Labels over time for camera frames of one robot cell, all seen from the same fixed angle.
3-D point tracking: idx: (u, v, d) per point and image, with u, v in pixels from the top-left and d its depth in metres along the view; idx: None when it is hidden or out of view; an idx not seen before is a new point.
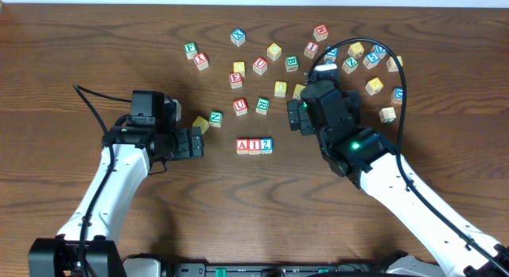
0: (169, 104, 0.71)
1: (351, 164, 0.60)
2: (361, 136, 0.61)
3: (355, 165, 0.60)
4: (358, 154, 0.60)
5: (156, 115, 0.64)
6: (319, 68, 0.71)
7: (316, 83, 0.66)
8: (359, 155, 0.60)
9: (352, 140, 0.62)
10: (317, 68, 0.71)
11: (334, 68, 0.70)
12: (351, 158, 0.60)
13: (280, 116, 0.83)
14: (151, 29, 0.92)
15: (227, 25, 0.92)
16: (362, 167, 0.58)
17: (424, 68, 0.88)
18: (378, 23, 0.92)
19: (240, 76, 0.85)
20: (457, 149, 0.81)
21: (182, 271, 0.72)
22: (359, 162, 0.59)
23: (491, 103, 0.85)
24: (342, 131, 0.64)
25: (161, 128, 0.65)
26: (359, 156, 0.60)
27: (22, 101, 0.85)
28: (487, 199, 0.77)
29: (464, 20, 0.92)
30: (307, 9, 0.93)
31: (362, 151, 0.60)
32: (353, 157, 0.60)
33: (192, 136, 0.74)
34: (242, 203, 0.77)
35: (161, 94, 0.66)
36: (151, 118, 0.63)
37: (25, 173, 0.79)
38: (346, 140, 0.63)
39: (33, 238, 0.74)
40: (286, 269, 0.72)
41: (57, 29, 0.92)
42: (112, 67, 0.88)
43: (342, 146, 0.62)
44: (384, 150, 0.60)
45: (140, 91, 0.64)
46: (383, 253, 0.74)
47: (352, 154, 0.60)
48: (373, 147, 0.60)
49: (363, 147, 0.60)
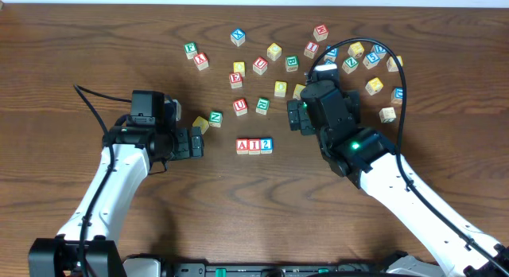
0: (169, 104, 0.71)
1: (351, 164, 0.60)
2: (361, 136, 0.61)
3: (355, 165, 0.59)
4: (358, 154, 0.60)
5: (156, 115, 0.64)
6: (319, 68, 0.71)
7: (316, 83, 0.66)
8: (359, 155, 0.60)
9: (352, 140, 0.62)
10: (317, 68, 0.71)
11: (334, 68, 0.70)
12: (351, 158, 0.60)
13: (280, 116, 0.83)
14: (151, 29, 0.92)
15: (227, 25, 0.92)
16: (362, 167, 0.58)
17: (423, 68, 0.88)
18: (378, 23, 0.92)
19: (240, 76, 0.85)
20: (457, 149, 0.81)
21: (182, 271, 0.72)
22: (359, 162, 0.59)
23: (491, 103, 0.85)
24: (342, 131, 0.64)
25: (161, 128, 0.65)
26: (359, 156, 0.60)
27: (22, 101, 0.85)
28: (487, 199, 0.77)
29: (464, 20, 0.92)
30: (307, 9, 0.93)
31: (362, 151, 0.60)
32: (353, 157, 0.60)
33: (192, 136, 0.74)
34: (242, 203, 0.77)
35: (161, 94, 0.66)
36: (151, 118, 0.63)
37: (25, 173, 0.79)
38: (346, 140, 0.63)
39: (33, 237, 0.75)
40: (286, 268, 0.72)
41: (57, 29, 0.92)
42: (112, 67, 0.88)
43: (342, 146, 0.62)
44: (384, 151, 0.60)
45: (140, 91, 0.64)
46: (383, 253, 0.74)
47: (352, 154, 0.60)
48: (373, 148, 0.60)
49: (363, 147, 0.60)
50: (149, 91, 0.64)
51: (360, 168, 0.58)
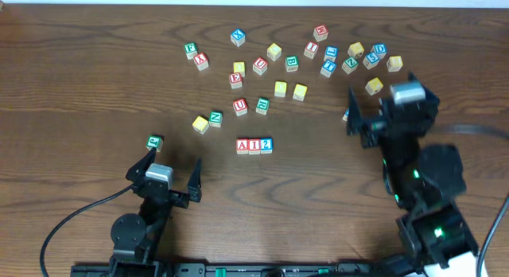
0: (134, 220, 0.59)
1: (428, 251, 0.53)
2: (450, 226, 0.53)
3: (432, 254, 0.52)
4: (439, 242, 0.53)
5: (145, 251, 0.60)
6: (399, 97, 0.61)
7: (456, 172, 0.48)
8: (439, 244, 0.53)
9: (438, 224, 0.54)
10: (399, 95, 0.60)
11: (420, 94, 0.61)
12: (432, 249, 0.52)
13: (280, 116, 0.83)
14: (151, 29, 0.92)
15: (227, 25, 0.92)
16: (440, 261, 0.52)
17: (423, 68, 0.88)
18: (378, 24, 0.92)
19: (240, 76, 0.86)
20: (456, 148, 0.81)
21: (182, 271, 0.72)
22: (437, 255, 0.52)
23: (491, 104, 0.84)
24: (437, 208, 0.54)
25: (150, 252, 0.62)
26: (439, 247, 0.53)
27: (22, 102, 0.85)
28: (487, 199, 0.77)
29: (464, 21, 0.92)
30: (307, 9, 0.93)
31: (443, 240, 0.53)
32: (433, 246, 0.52)
33: (190, 193, 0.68)
34: (241, 202, 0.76)
35: (139, 239, 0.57)
36: (145, 260, 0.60)
37: (24, 173, 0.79)
38: (429, 220, 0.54)
39: (32, 238, 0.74)
40: (286, 268, 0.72)
41: (57, 29, 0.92)
42: (112, 67, 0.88)
43: (425, 228, 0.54)
44: (465, 247, 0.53)
45: (119, 251, 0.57)
46: (383, 253, 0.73)
47: (434, 242, 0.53)
48: (456, 240, 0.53)
49: (448, 239, 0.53)
50: (128, 254, 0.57)
51: (437, 263, 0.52)
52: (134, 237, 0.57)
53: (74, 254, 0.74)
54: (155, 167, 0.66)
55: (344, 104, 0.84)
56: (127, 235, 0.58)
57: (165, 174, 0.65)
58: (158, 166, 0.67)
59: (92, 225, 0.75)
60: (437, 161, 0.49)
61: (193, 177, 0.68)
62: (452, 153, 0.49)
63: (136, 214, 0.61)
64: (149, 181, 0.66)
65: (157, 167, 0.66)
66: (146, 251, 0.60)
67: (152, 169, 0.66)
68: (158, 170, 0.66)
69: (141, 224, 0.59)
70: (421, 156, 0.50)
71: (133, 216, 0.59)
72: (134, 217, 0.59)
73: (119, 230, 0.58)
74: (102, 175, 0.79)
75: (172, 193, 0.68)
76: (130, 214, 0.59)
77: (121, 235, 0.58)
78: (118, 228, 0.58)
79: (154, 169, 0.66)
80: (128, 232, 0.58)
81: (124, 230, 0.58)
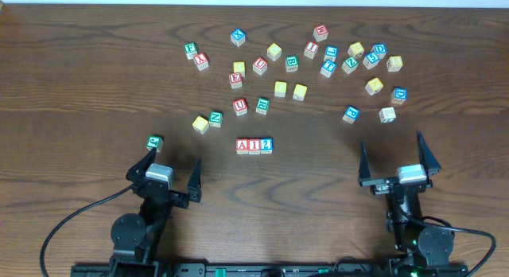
0: (134, 220, 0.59)
1: None
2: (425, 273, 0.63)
3: None
4: None
5: (145, 251, 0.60)
6: (405, 181, 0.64)
7: (444, 252, 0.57)
8: None
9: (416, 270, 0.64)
10: (405, 179, 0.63)
11: (424, 178, 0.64)
12: None
13: (280, 116, 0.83)
14: (152, 29, 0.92)
15: (227, 25, 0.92)
16: None
17: (423, 68, 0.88)
18: (378, 24, 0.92)
19: (240, 76, 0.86)
20: (456, 148, 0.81)
21: (182, 271, 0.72)
22: None
23: (491, 104, 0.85)
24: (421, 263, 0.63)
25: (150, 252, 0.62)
26: None
27: (22, 102, 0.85)
28: (487, 199, 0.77)
29: (464, 21, 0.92)
30: (307, 9, 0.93)
31: None
32: None
33: (190, 193, 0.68)
34: (241, 203, 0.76)
35: (139, 239, 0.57)
36: (145, 259, 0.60)
37: (24, 173, 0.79)
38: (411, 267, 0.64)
39: (32, 238, 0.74)
40: (286, 268, 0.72)
41: (57, 28, 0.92)
42: (112, 67, 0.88)
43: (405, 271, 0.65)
44: None
45: (119, 251, 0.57)
46: (383, 253, 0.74)
47: None
48: None
49: None
50: (128, 254, 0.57)
51: None
52: (134, 237, 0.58)
53: (74, 254, 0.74)
54: (155, 167, 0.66)
55: (344, 104, 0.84)
56: (127, 234, 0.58)
57: (164, 175, 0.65)
58: (158, 166, 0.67)
59: (92, 225, 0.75)
60: (436, 242, 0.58)
61: (193, 177, 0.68)
62: (449, 236, 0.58)
63: (135, 214, 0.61)
64: (150, 181, 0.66)
65: (157, 167, 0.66)
66: (145, 251, 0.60)
67: (152, 169, 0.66)
68: (159, 170, 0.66)
69: (140, 225, 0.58)
70: (423, 231, 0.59)
71: (133, 216, 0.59)
72: (133, 218, 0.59)
73: (120, 230, 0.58)
74: (102, 175, 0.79)
75: (172, 193, 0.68)
76: (130, 214, 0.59)
77: (121, 235, 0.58)
78: (118, 228, 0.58)
79: (154, 169, 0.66)
80: (128, 232, 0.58)
81: (124, 230, 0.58)
